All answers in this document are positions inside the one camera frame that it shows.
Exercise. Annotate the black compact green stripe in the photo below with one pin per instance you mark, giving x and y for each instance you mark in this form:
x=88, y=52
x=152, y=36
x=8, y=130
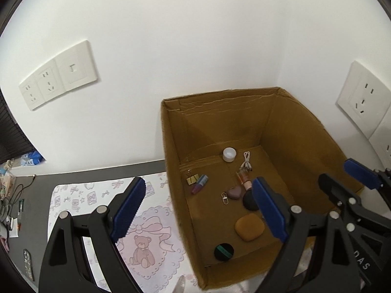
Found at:
x=224, y=251

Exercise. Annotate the orange rounded case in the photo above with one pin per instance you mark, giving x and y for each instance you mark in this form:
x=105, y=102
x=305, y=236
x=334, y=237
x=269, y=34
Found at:
x=249, y=227

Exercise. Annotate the pink cloth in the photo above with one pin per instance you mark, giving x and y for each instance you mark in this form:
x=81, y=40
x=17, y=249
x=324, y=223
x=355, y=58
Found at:
x=3, y=242

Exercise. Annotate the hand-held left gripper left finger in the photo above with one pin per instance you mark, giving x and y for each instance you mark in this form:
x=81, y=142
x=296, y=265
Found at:
x=128, y=210

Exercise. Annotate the brown cardboard box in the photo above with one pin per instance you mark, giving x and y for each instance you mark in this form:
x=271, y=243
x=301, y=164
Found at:
x=290, y=128

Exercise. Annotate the blue tissue packet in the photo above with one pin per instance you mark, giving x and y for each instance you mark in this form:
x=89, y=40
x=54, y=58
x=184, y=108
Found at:
x=32, y=158

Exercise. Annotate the gold binder clip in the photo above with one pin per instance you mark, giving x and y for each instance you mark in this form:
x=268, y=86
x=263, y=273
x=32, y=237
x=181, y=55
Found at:
x=193, y=179

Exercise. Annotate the triple wall socket panel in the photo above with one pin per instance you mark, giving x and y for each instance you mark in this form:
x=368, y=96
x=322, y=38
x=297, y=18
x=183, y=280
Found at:
x=74, y=67

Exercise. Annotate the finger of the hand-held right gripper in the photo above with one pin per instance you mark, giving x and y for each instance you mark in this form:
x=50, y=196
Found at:
x=336, y=189
x=360, y=172

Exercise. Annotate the black window blinds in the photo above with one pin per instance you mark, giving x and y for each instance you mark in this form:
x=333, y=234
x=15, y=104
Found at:
x=12, y=140

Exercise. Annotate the white paper sheet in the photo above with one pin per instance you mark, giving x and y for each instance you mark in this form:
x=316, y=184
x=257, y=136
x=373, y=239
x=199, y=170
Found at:
x=13, y=228

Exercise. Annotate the white bear printed mat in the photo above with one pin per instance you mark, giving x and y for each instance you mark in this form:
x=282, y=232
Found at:
x=152, y=219

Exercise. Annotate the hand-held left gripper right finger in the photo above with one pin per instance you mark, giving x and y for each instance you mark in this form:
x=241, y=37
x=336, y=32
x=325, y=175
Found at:
x=270, y=210

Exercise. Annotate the black round powder puff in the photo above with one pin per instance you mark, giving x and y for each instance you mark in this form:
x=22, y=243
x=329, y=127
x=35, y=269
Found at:
x=251, y=201

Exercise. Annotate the dark patterned case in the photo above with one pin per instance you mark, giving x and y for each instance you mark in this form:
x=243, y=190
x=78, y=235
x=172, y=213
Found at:
x=29, y=264

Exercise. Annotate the purple lip balm tube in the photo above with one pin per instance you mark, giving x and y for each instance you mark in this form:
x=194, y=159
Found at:
x=200, y=184

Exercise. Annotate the orange lip gloss tube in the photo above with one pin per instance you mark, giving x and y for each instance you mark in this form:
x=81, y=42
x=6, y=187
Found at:
x=244, y=179

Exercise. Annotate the pink box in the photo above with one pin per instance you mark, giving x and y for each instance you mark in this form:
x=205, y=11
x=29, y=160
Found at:
x=6, y=178

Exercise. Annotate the white round jar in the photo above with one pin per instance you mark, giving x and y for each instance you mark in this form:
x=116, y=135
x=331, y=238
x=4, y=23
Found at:
x=229, y=154

